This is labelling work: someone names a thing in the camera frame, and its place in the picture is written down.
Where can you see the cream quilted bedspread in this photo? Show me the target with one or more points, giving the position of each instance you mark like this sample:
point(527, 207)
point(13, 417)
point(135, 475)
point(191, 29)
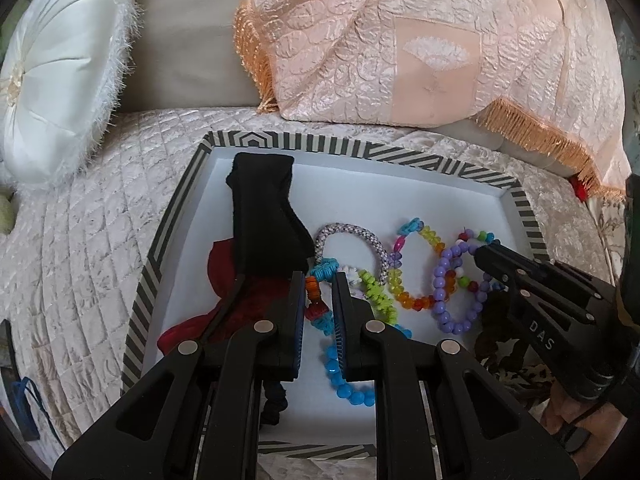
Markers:
point(90, 260)

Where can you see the leopard print bow headband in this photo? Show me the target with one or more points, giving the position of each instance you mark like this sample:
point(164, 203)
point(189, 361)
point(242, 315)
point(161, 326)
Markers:
point(505, 360)

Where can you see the black scrunchie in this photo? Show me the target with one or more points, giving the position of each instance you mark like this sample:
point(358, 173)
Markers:
point(274, 402)

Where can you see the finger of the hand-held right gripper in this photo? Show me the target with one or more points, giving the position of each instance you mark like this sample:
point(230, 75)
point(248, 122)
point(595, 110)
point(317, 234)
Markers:
point(510, 280)
point(540, 270)

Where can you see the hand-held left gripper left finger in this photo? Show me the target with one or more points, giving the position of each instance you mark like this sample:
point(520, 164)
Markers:
point(298, 320)

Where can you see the brown scrunchie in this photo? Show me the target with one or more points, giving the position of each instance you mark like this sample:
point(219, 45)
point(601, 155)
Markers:
point(497, 310)

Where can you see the black fabric headband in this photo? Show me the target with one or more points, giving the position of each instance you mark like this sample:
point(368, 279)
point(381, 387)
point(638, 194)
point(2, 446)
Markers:
point(265, 210)

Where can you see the person's right hand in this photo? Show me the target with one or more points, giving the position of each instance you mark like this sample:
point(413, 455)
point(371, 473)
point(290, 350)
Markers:
point(600, 425)

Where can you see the pink fringed cushion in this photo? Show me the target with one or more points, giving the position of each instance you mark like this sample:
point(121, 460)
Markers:
point(400, 60)

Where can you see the small red object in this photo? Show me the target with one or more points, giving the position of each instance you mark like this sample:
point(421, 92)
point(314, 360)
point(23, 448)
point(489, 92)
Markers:
point(580, 191)

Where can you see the red fabric scrunchie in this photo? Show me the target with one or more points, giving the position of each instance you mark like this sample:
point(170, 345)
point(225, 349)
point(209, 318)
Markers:
point(225, 270)

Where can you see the striped hexagonal tray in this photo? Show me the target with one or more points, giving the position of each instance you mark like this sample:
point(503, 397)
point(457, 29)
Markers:
point(350, 195)

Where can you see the white round satin pillow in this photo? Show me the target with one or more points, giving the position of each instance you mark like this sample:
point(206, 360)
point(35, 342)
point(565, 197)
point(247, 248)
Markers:
point(60, 70)

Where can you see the green knotted plush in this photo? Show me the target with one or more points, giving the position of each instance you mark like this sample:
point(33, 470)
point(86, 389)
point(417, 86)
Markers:
point(4, 212)

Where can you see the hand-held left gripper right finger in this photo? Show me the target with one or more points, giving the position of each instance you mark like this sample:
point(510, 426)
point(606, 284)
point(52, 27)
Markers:
point(342, 320)

